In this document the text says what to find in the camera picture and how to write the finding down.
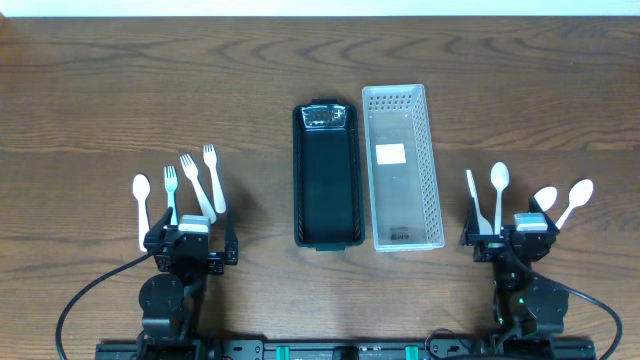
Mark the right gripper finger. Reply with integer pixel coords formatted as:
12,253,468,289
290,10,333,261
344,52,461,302
462,198,480,239
528,196,559,233

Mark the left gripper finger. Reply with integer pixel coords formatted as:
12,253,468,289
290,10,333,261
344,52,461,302
143,207,174,250
224,210,238,252

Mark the white spoon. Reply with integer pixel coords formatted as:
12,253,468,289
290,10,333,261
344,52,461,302
490,162,510,235
465,169,493,235
132,174,151,252
533,186,558,212
555,179,594,229

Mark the pale green plastic fork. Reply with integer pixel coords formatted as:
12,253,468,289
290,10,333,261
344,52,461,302
164,165,178,225

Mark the white fork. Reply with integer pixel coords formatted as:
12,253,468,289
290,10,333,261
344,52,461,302
203,144,227,214
180,154,217,224

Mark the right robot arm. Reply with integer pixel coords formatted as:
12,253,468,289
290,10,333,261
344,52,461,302
459,198,568,348

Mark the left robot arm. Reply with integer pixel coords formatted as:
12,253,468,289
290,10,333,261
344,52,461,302
131,208,239,359

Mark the clear plastic basket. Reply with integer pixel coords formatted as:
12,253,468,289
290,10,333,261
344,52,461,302
362,84,445,252

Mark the black plastic basket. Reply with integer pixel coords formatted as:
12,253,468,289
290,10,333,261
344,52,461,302
292,99,365,251

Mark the right black cable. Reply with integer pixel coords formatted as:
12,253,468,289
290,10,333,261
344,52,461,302
502,232,624,360

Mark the black cable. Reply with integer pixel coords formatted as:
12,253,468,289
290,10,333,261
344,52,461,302
54,239,169,360
502,232,624,360

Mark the left black cable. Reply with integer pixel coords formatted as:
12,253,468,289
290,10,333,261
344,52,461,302
54,239,169,360

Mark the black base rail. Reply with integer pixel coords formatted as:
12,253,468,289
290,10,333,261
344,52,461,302
95,335,597,360

